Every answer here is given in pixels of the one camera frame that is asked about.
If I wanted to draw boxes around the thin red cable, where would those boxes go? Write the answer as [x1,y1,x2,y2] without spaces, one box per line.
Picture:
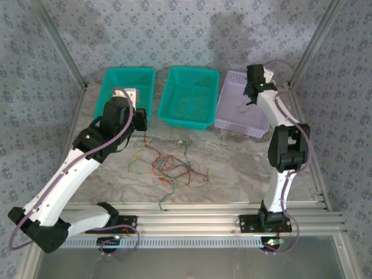
[174,162,210,189]
[151,155,192,187]
[143,130,175,175]

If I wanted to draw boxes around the lilac plastic basket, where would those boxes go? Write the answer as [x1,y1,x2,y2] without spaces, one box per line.
[214,70,270,139]

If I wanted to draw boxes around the teal plastic basket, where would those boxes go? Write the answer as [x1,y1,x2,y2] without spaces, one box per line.
[93,67,157,128]
[158,66,221,131]

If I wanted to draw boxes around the aluminium mounting beam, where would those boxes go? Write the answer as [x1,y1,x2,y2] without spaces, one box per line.
[31,202,348,237]

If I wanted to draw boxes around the black circuit board with LED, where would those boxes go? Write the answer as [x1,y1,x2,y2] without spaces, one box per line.
[97,235,123,246]
[260,237,284,248]

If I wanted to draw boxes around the grey metal panel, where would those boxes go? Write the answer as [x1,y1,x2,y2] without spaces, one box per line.
[36,235,348,279]

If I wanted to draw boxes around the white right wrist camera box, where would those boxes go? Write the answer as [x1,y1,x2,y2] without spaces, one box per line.
[263,68,276,85]

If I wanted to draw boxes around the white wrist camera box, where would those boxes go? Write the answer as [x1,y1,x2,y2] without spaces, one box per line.
[112,88,140,105]
[263,68,276,85]

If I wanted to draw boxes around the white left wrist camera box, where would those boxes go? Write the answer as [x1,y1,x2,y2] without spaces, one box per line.
[112,88,140,105]

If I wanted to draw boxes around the aluminium table side rail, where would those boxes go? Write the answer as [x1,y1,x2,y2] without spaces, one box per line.
[287,85,332,212]
[43,85,88,213]

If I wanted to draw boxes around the aluminium frame post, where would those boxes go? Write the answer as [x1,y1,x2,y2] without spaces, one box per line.
[287,0,347,90]
[28,0,89,90]

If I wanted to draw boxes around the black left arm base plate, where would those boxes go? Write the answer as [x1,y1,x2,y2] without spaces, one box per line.
[84,214,138,235]

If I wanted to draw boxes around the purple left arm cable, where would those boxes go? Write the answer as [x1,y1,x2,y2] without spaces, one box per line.
[8,86,141,258]

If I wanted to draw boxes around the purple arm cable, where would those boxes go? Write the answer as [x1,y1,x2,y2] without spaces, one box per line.
[261,59,312,256]
[8,86,141,258]

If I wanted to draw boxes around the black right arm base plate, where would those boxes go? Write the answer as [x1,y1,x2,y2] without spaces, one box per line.
[238,214,293,234]

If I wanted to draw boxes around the grey slotted cable duct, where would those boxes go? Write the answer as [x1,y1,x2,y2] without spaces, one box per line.
[58,235,264,250]

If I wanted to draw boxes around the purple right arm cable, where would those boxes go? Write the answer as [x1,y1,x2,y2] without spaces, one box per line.
[261,59,312,256]

